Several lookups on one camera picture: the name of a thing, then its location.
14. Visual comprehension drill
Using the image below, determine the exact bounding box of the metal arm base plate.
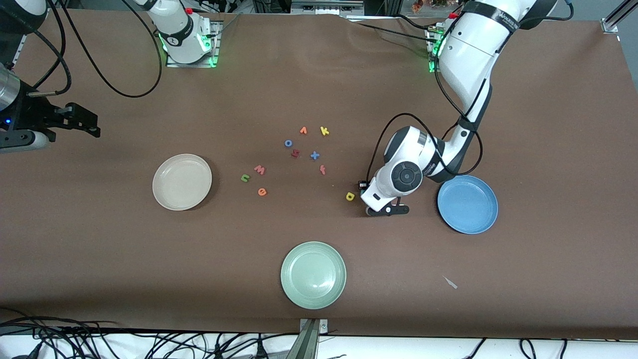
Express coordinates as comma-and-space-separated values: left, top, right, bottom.
426, 25, 444, 73
165, 21, 221, 68

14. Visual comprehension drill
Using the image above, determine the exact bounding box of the black cable tangle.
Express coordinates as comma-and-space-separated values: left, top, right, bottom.
0, 307, 300, 359

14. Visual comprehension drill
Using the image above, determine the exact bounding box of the grey metal box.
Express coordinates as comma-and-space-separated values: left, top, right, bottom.
291, 0, 365, 14

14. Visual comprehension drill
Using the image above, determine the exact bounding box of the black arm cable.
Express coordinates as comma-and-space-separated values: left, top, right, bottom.
366, 47, 484, 187
27, 0, 165, 98

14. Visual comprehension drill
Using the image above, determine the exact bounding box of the aluminium mount post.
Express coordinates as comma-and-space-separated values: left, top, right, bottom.
287, 318, 329, 359

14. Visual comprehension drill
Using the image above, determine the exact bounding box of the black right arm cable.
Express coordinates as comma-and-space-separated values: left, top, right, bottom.
27, 0, 165, 98

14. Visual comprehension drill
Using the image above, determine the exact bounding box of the green round plate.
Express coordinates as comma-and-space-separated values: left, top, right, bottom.
280, 241, 347, 310

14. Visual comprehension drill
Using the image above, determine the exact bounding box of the brown table cover sheet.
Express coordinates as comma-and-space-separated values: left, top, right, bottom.
0, 7, 638, 341

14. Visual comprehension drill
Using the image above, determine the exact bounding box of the beige round plate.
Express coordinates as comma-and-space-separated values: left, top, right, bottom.
152, 154, 213, 211

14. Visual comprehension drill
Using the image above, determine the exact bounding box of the blue round plate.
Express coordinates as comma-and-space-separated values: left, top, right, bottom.
437, 175, 499, 235

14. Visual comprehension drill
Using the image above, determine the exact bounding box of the black table cable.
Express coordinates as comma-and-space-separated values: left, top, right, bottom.
355, 22, 435, 44
394, 15, 440, 31

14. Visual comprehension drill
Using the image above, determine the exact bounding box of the aluminium frame rail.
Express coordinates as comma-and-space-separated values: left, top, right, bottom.
601, 0, 638, 33
12, 27, 33, 68

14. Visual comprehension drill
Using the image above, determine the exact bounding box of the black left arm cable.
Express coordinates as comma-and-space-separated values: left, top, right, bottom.
366, 47, 484, 187

